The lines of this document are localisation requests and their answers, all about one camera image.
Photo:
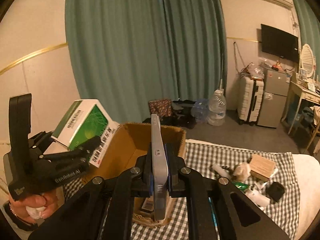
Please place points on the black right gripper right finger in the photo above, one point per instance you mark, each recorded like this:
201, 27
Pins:
217, 209

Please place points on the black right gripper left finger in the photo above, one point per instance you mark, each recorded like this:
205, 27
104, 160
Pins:
102, 209

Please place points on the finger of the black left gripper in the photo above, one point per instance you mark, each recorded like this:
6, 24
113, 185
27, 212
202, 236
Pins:
40, 141
82, 151

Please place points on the green white medicine box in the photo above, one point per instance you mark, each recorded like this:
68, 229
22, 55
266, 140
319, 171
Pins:
84, 120

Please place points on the grey slim power bank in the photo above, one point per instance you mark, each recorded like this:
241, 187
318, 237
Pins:
159, 169

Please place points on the white plug-in device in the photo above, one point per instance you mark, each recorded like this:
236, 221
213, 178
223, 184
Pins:
257, 198

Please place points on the person's left hand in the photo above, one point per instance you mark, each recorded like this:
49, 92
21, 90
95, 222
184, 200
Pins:
49, 200

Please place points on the white tube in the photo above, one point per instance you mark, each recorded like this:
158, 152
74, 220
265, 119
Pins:
220, 171

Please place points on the crumpled white cloth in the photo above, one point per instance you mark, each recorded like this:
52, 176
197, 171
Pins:
242, 172

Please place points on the small black pouch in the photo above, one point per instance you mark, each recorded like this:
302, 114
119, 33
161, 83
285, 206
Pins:
275, 191

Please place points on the tan hardcover book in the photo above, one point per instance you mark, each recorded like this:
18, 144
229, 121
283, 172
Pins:
261, 167

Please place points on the brown patterned bag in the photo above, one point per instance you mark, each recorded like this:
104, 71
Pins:
160, 107

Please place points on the white bed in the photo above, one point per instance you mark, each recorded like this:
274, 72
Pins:
307, 171

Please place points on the crushed blue water bottle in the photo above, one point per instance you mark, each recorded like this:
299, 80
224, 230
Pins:
200, 110

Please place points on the large clear water bottle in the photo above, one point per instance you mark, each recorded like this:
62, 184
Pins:
216, 109

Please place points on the teal curtain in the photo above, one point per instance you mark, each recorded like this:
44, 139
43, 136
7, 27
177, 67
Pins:
126, 53
309, 26

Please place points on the white suitcase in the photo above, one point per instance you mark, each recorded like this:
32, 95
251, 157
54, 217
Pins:
250, 98

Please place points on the grey mini fridge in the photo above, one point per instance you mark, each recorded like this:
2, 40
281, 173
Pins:
276, 88

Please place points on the white dressing table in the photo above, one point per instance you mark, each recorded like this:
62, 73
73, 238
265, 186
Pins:
303, 94

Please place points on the oval vanity mirror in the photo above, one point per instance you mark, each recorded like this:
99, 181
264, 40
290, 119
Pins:
306, 61

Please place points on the black wall television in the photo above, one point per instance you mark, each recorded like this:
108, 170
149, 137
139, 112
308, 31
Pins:
279, 43

